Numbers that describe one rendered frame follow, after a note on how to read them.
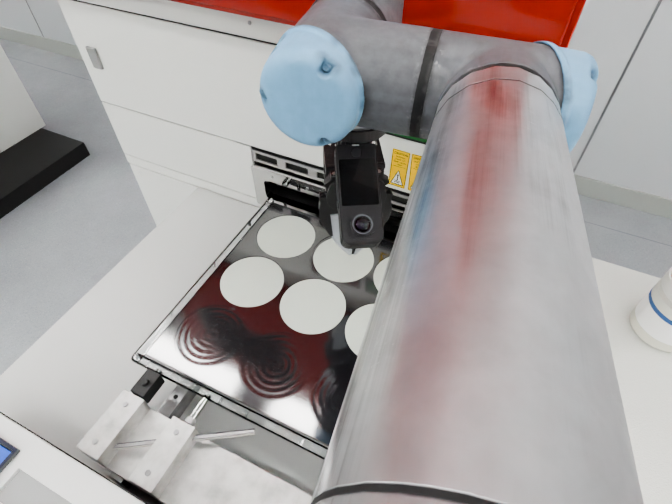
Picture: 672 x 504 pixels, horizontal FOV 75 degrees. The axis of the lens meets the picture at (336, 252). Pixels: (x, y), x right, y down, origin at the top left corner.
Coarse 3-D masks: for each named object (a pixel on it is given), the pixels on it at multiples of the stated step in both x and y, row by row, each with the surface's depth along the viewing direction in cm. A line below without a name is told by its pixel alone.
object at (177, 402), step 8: (176, 392) 62; (184, 392) 62; (168, 400) 62; (176, 400) 62; (184, 400) 62; (160, 408) 61; (168, 408) 61; (176, 408) 61; (184, 408) 63; (168, 416) 60; (176, 416) 62; (112, 472) 55; (120, 480) 55; (128, 488) 57
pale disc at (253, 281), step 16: (224, 272) 70; (240, 272) 70; (256, 272) 70; (272, 272) 70; (224, 288) 68; (240, 288) 68; (256, 288) 68; (272, 288) 68; (240, 304) 66; (256, 304) 66
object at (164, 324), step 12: (264, 204) 81; (252, 216) 79; (240, 240) 75; (228, 252) 73; (216, 264) 71; (204, 276) 70; (192, 288) 68; (180, 300) 66; (168, 324) 64; (156, 336) 63; (144, 348) 61; (132, 360) 60
